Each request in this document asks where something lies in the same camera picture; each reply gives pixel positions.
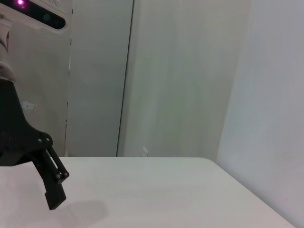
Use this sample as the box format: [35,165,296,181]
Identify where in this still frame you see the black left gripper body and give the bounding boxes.
[0,79,53,167]

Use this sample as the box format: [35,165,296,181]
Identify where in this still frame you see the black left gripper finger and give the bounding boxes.
[25,144,70,211]

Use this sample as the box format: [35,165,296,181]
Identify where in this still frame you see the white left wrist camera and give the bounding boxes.
[0,0,70,33]

